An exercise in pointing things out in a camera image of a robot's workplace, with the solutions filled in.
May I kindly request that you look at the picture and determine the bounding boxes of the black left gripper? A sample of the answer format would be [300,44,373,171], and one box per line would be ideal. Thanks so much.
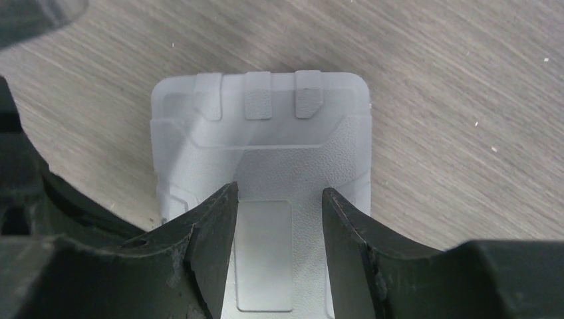
[1,78,145,247]

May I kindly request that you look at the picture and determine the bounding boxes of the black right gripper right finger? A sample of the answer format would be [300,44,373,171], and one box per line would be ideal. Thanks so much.
[322,188,563,318]

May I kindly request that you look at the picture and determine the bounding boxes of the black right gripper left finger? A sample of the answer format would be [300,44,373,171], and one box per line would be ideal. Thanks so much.
[1,183,238,318]

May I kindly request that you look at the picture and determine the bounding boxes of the grey plastic tool case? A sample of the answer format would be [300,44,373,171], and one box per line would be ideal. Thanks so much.
[150,70,372,318]

